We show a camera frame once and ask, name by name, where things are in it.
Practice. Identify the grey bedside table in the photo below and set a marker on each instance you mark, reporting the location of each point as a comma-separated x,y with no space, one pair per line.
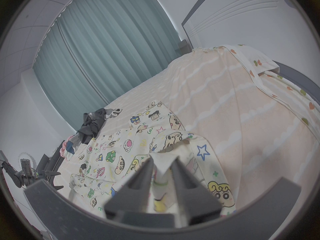
183,46

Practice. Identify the black garment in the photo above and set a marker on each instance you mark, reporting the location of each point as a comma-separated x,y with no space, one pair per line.
90,129

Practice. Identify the black cabinet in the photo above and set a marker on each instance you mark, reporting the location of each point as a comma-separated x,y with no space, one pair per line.
58,154

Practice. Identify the pink garment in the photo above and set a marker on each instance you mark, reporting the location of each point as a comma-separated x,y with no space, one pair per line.
63,147

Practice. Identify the bed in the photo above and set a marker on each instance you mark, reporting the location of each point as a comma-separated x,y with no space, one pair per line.
237,121

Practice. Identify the grey garment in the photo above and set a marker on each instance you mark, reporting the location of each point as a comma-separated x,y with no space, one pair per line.
113,112

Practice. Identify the blue-green curtain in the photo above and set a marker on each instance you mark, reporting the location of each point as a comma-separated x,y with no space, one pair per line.
120,39
67,79

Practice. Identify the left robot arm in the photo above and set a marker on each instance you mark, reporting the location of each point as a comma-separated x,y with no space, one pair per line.
25,169

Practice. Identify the white printed pyjama top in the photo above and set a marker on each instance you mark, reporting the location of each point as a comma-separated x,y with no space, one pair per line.
120,146

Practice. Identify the white printed pillow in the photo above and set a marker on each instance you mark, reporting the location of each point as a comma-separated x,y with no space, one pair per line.
260,59

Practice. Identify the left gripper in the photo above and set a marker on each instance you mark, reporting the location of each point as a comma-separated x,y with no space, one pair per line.
40,176

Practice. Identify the white and blue sweater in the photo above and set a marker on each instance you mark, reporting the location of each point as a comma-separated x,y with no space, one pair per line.
72,146

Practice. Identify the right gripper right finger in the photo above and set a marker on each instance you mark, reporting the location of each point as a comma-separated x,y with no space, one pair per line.
197,199

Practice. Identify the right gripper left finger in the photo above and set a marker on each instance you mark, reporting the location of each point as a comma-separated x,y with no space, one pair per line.
132,196

